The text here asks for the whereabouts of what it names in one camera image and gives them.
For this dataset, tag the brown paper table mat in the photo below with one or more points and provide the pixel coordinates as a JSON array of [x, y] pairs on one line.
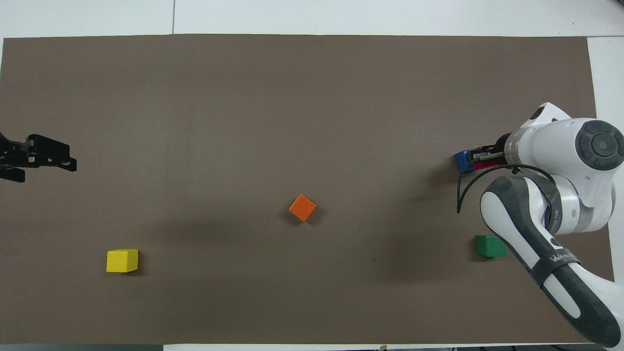
[[312, 97]]

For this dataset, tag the orange wooden block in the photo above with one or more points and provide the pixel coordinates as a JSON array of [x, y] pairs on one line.
[[302, 207]]

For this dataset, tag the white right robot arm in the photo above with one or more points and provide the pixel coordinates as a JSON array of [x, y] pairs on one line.
[[546, 146]]

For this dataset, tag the green wooden block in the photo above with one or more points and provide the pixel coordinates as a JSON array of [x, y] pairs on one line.
[[489, 246]]

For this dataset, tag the red wooden block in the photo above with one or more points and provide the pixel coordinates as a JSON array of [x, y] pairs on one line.
[[487, 165]]

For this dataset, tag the yellow wooden block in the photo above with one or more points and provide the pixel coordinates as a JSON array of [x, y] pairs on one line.
[[122, 261]]

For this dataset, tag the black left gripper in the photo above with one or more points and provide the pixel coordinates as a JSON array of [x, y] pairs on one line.
[[12, 153]]

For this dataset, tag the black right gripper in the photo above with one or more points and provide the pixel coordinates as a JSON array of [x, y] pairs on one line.
[[502, 151]]

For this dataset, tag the blue wooden block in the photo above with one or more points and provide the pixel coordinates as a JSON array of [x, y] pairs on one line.
[[460, 161]]

